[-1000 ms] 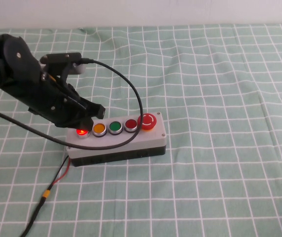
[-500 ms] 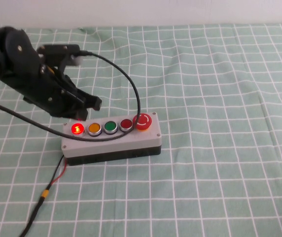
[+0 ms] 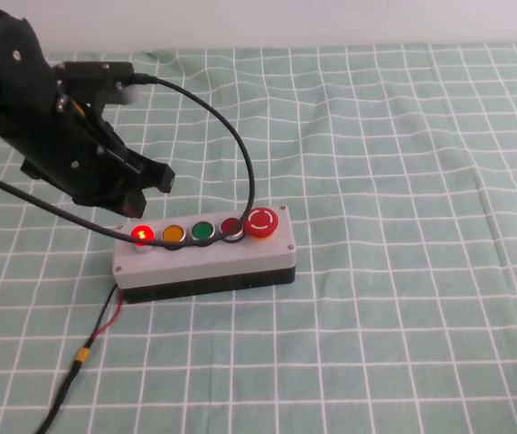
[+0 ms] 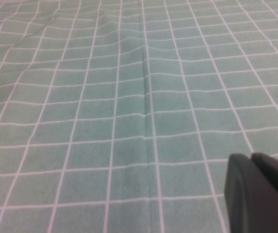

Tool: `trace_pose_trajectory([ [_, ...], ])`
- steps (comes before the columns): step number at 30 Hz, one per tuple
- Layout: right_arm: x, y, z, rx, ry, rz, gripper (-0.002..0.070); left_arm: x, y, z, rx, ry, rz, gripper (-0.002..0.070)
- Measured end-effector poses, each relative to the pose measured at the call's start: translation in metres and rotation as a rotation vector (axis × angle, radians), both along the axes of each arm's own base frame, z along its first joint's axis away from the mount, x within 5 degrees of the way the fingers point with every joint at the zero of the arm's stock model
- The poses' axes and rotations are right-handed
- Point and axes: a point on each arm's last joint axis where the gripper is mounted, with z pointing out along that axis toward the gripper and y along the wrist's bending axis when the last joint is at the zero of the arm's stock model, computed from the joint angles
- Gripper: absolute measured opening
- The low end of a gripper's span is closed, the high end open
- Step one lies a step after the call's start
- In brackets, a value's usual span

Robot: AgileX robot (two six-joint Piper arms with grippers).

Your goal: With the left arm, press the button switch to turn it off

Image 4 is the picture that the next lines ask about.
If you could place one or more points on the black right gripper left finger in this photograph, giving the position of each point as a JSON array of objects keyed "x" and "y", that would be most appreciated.
[{"x": 255, "y": 201}]

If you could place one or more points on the green white checked tablecloth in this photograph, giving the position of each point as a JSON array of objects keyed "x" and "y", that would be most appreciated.
[{"x": 105, "y": 109}]

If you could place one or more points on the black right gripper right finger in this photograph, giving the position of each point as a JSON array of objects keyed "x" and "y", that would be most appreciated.
[{"x": 275, "y": 173}]

